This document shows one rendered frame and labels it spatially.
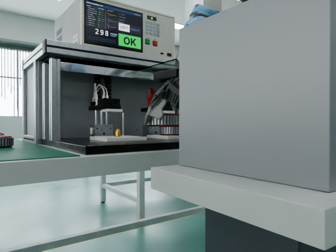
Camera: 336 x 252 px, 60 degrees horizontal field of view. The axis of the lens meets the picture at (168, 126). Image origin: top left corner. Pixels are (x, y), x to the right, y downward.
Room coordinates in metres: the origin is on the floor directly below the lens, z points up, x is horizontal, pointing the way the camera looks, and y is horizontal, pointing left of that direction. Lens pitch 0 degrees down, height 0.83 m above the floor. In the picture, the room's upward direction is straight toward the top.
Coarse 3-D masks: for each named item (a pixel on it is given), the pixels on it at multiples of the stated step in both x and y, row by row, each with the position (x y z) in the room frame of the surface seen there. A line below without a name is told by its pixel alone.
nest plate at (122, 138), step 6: (90, 138) 1.04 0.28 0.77; (96, 138) 1.00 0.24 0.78; (102, 138) 0.96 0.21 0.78; (108, 138) 0.93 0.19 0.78; (114, 138) 0.94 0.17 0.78; (120, 138) 0.96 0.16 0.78; (126, 138) 0.97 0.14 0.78; (132, 138) 0.98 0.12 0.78; (138, 138) 1.00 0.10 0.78; (144, 138) 1.01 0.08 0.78
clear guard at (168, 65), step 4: (168, 60) 1.10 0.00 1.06; (172, 60) 1.08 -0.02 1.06; (156, 64) 1.16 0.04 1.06; (160, 64) 1.15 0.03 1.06; (164, 64) 1.15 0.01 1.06; (168, 64) 1.15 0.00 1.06; (172, 64) 1.15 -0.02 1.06; (144, 68) 1.24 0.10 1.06; (148, 68) 1.23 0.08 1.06; (152, 68) 1.23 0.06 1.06; (156, 68) 1.23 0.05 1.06; (160, 68) 1.23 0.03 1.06; (164, 68) 1.23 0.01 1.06; (168, 68) 1.23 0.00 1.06; (172, 68) 1.23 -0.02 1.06
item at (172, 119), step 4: (164, 116) 0.85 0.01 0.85; (168, 116) 0.85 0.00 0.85; (172, 116) 0.86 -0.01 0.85; (176, 116) 0.86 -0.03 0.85; (152, 120) 0.86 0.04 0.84; (156, 120) 0.85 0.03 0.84; (160, 120) 0.85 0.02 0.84; (164, 120) 0.85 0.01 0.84; (168, 120) 0.85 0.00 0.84; (172, 120) 0.86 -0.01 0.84; (176, 120) 0.86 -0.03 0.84; (148, 124) 0.87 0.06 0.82; (152, 124) 0.86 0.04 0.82; (156, 124) 0.85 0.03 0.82; (160, 124) 0.85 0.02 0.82; (164, 124) 0.85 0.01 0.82; (168, 124) 0.85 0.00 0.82; (172, 124) 0.86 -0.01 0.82; (176, 124) 0.86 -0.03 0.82
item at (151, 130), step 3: (144, 126) 1.28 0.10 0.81; (147, 126) 1.26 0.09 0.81; (150, 126) 1.26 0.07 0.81; (153, 126) 1.27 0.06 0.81; (156, 126) 1.28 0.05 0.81; (144, 129) 1.28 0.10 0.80; (147, 129) 1.26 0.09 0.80; (150, 129) 1.26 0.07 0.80; (153, 129) 1.27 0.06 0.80; (156, 129) 1.28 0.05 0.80; (144, 132) 1.28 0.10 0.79; (147, 132) 1.26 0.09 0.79; (150, 132) 1.26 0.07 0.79; (153, 132) 1.27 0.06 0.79; (156, 132) 1.27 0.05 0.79; (144, 135) 1.28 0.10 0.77
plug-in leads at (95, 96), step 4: (100, 84) 1.16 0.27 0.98; (96, 88) 1.15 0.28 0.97; (96, 92) 1.12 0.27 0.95; (104, 92) 1.16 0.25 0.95; (96, 96) 1.12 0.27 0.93; (104, 96) 1.16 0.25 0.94; (92, 100) 1.16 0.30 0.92; (96, 100) 1.12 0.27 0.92; (92, 104) 1.15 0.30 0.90; (96, 104) 1.12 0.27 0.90
